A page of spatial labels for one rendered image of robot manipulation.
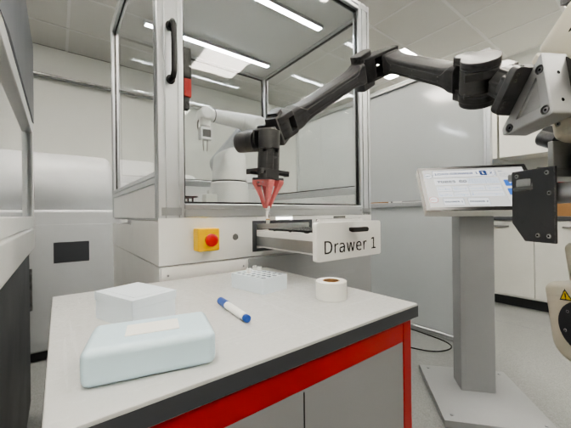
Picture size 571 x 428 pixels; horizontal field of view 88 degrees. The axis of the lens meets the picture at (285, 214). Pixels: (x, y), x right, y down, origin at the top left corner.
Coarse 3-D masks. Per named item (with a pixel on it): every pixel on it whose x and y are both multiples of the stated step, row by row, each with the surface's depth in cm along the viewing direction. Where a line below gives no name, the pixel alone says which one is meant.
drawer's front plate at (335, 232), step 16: (320, 224) 82; (336, 224) 86; (352, 224) 90; (368, 224) 95; (320, 240) 82; (336, 240) 86; (352, 240) 90; (368, 240) 95; (320, 256) 82; (336, 256) 86; (352, 256) 90
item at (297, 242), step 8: (264, 232) 106; (272, 232) 102; (280, 232) 98; (288, 232) 96; (296, 232) 123; (264, 240) 105; (272, 240) 101; (280, 240) 97; (288, 240) 94; (296, 240) 91; (304, 240) 88; (312, 240) 86; (272, 248) 102; (280, 248) 98; (288, 248) 94; (296, 248) 91; (304, 248) 88; (312, 248) 85
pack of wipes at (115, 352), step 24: (96, 336) 37; (120, 336) 37; (144, 336) 37; (168, 336) 37; (192, 336) 37; (96, 360) 33; (120, 360) 34; (144, 360) 35; (168, 360) 36; (192, 360) 37; (96, 384) 33
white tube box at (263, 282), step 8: (240, 272) 80; (256, 272) 80; (264, 272) 80; (272, 272) 80; (232, 280) 79; (240, 280) 77; (248, 280) 75; (256, 280) 73; (264, 280) 71; (272, 280) 73; (280, 280) 75; (240, 288) 77; (248, 288) 75; (256, 288) 73; (264, 288) 71; (272, 288) 73; (280, 288) 75
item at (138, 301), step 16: (112, 288) 58; (128, 288) 58; (144, 288) 58; (160, 288) 58; (96, 304) 56; (112, 304) 53; (128, 304) 50; (144, 304) 51; (160, 304) 54; (112, 320) 53; (128, 320) 50
